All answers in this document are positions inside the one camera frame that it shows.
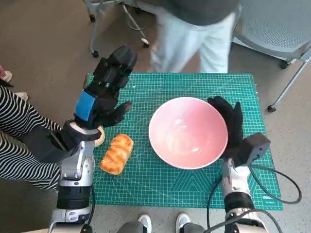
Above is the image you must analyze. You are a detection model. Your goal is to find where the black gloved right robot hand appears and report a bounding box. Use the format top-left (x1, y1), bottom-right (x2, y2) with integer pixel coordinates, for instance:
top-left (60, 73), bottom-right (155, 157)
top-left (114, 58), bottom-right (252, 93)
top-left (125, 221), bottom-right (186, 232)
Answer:
top-left (207, 96), bottom-right (244, 161)

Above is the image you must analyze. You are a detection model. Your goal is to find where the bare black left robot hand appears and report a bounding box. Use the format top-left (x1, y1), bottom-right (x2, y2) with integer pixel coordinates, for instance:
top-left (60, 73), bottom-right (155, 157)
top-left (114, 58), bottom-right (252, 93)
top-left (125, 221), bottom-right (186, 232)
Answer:
top-left (72, 44), bottom-right (138, 129)

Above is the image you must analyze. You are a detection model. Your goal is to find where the round toy bread bun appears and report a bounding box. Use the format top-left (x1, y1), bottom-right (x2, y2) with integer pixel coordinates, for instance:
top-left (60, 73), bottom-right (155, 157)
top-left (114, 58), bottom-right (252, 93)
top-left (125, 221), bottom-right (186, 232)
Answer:
top-left (93, 126), bottom-right (105, 148)

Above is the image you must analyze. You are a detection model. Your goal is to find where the pink bowl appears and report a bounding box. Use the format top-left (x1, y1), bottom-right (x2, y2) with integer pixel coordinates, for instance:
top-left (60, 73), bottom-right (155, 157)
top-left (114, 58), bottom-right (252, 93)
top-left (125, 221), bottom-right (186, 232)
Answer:
top-left (148, 97), bottom-right (229, 170)

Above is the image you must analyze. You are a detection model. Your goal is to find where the long toy bread loaf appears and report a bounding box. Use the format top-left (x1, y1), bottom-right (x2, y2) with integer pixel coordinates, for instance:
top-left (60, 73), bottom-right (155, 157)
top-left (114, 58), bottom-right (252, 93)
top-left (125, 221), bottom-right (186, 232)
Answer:
top-left (100, 133), bottom-right (135, 175)

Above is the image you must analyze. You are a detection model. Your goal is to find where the person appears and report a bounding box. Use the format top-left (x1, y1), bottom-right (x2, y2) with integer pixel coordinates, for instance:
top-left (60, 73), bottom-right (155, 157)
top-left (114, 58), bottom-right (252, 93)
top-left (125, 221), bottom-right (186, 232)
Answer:
top-left (0, 64), bottom-right (63, 191)
top-left (149, 0), bottom-right (243, 73)

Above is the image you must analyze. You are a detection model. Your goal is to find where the green cutting mat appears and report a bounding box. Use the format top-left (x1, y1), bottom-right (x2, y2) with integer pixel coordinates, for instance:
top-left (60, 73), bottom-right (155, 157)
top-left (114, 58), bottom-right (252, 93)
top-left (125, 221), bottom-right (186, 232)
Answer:
top-left (85, 72), bottom-right (284, 211)

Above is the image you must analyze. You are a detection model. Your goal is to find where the grey mesh chair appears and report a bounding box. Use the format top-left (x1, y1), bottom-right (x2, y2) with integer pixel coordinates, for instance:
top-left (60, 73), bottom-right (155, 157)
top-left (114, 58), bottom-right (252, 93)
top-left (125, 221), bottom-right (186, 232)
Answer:
top-left (232, 0), bottom-right (311, 113)

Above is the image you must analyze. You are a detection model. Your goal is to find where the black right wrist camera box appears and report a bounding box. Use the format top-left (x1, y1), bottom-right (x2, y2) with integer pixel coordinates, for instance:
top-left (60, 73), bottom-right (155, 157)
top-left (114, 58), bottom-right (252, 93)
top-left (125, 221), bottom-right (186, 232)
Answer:
top-left (234, 132), bottom-right (272, 168)

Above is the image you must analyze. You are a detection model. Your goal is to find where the grey metal frame with casters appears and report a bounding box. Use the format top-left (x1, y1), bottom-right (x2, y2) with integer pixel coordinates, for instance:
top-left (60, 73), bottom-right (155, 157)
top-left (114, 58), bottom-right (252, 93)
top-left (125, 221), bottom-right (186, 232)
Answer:
top-left (84, 0), bottom-right (150, 58)

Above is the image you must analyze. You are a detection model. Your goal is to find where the black looped cable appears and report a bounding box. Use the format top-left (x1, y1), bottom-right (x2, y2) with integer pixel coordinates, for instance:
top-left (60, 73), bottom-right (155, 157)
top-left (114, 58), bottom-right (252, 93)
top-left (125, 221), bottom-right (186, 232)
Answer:
top-left (247, 163), bottom-right (303, 203)

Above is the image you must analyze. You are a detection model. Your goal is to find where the black arched cable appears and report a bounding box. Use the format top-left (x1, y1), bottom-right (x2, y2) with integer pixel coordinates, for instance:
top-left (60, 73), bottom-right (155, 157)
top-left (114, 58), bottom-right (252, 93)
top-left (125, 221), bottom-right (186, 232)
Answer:
top-left (210, 208), bottom-right (284, 233)

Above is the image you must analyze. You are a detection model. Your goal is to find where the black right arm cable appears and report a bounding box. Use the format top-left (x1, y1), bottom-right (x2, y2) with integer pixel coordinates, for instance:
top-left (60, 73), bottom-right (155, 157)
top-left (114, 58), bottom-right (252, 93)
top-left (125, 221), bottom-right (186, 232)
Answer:
top-left (206, 179), bottom-right (226, 233)

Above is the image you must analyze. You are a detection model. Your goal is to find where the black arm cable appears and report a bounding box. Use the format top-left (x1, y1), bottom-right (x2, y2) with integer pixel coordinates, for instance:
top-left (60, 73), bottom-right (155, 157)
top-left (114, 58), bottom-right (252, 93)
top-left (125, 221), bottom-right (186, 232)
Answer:
top-left (206, 179), bottom-right (226, 233)
top-left (82, 185), bottom-right (96, 230)

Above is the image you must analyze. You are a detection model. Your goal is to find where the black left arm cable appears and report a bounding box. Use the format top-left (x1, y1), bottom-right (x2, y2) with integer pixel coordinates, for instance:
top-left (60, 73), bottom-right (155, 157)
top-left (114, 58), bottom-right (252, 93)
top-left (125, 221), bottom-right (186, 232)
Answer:
top-left (82, 185), bottom-right (96, 230)

